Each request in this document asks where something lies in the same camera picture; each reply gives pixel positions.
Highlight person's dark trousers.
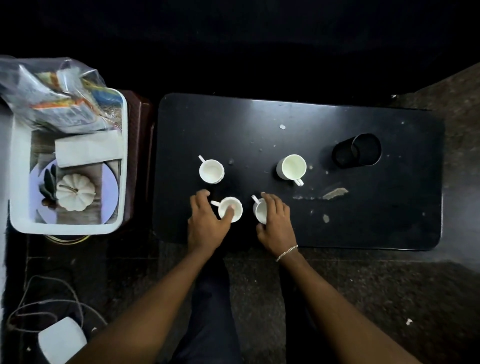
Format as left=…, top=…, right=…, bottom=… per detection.
left=169, top=250, right=338, bottom=364

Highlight lavender round plate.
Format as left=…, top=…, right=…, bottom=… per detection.
left=29, top=159, right=120, bottom=225

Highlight person's right forearm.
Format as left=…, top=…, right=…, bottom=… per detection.
left=277, top=250, right=421, bottom=364

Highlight clear bag of colourful items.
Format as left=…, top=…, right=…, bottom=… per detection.
left=0, top=55, right=125, bottom=134

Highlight white plastic tray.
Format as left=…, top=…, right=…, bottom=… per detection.
left=9, top=87, right=128, bottom=236

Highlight white decorative pumpkin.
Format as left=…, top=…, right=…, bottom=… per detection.
left=56, top=173, right=97, bottom=212

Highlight tall white smooth mug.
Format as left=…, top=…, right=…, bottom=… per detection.
left=276, top=154, right=308, bottom=187

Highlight yellow ring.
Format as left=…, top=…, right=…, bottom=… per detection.
left=44, top=234, right=91, bottom=245

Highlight small white ribbed cup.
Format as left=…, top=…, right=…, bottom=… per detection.
left=251, top=194, right=268, bottom=225
left=210, top=197, right=244, bottom=223
left=198, top=155, right=225, bottom=185

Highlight silver chain bracelet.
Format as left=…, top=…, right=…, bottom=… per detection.
left=275, top=245, right=299, bottom=263

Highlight white folded napkin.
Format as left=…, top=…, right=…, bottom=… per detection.
left=55, top=129, right=127, bottom=169

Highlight brown burlap mat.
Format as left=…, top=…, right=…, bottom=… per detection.
left=30, top=129, right=121, bottom=225

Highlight dark green leaf decoration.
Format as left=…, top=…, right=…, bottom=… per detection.
left=39, top=164, right=58, bottom=202

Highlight person's left forearm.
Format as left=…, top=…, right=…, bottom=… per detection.
left=67, top=250, right=223, bottom=364

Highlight black cylindrical container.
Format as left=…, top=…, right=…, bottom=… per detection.
left=332, top=133, right=382, bottom=169

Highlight person's right hand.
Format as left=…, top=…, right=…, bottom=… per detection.
left=256, top=192, right=299, bottom=260

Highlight white rounded device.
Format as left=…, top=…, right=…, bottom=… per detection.
left=37, top=317, right=88, bottom=364

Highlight grey cable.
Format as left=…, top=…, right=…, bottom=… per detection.
left=6, top=275, right=108, bottom=335

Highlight person's left hand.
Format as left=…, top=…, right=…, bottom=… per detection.
left=187, top=189, right=236, bottom=256

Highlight torn beige paper scrap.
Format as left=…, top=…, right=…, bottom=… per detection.
left=322, top=187, right=349, bottom=201

